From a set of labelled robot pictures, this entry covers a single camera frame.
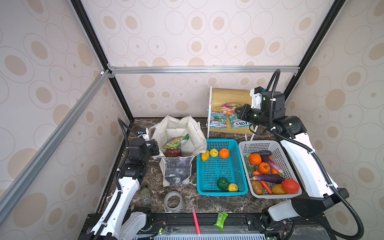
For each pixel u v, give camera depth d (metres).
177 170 0.77
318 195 0.39
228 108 0.70
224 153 0.94
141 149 0.56
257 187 0.80
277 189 0.79
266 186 0.84
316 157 0.41
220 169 0.92
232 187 0.80
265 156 0.94
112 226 0.40
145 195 0.79
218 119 0.94
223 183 0.81
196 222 0.73
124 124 0.60
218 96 0.87
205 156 0.93
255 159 0.90
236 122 0.92
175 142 0.92
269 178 0.82
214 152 0.94
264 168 0.87
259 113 0.54
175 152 0.90
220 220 0.73
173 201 0.81
